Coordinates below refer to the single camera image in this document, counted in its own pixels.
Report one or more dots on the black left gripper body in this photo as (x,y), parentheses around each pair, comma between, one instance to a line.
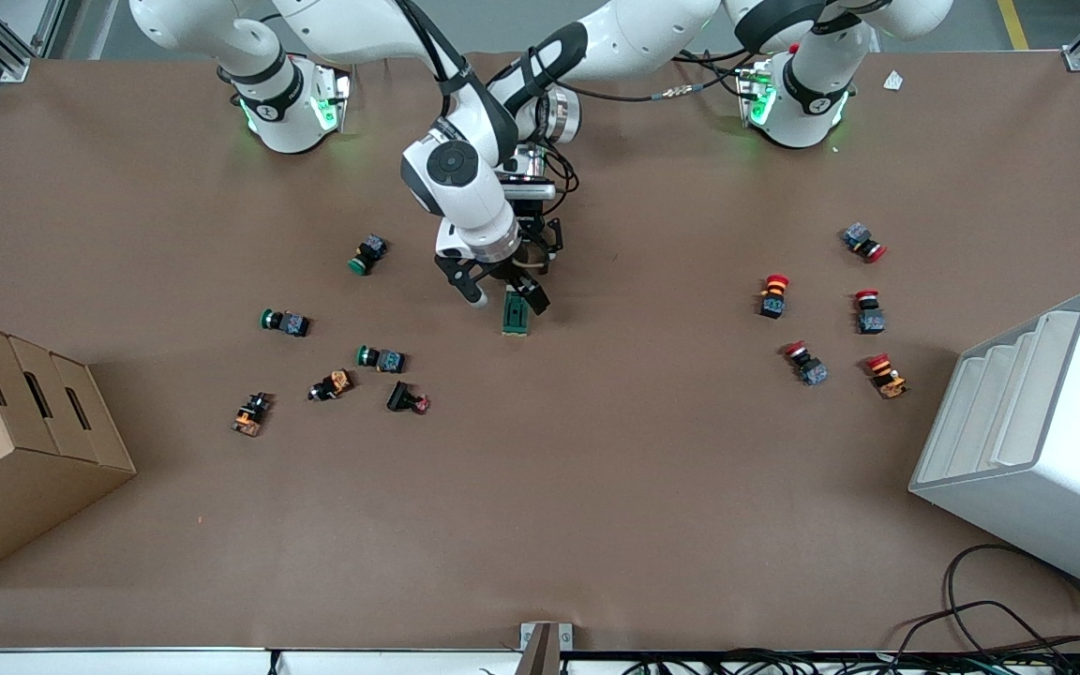
(540,231)

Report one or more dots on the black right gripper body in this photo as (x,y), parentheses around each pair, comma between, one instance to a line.
(511,272)

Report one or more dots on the green load switch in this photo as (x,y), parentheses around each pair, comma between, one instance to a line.
(514,323)

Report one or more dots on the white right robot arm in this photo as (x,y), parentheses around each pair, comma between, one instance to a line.
(451,169)

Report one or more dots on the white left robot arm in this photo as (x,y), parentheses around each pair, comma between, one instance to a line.
(652,37)

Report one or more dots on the green mushroom push button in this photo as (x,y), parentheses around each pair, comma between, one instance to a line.
(289,323)
(368,251)
(385,360)

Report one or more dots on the red button orange base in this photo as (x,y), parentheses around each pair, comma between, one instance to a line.
(773,295)
(887,377)

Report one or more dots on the red button grey base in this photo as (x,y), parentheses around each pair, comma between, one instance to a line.
(807,364)
(870,314)
(859,238)

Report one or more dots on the white paper scrap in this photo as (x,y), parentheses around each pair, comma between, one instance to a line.
(893,81)

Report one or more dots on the brown cardboard box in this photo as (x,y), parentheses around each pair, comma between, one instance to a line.
(15,450)

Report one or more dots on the white stepped storage bin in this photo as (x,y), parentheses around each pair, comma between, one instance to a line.
(1046,441)

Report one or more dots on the black selector switch orange base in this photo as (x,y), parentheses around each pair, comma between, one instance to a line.
(251,414)
(334,384)

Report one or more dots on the metal table bracket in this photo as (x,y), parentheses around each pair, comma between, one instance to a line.
(545,642)

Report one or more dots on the white table edge rail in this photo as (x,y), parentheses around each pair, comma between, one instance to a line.
(109,662)

